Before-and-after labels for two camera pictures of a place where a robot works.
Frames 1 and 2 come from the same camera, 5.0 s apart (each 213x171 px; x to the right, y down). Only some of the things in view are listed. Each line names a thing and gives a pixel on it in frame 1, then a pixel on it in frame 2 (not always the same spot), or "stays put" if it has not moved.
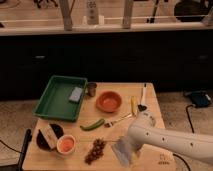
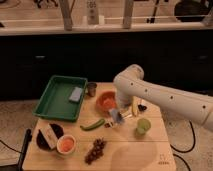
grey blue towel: x=123 y=150 to x=116 y=116
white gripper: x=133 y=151 to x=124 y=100
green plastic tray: x=62 y=98 stays put
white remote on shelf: x=92 y=12 stays put
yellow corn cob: x=134 y=105 stays put
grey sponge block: x=75 y=94 stays put
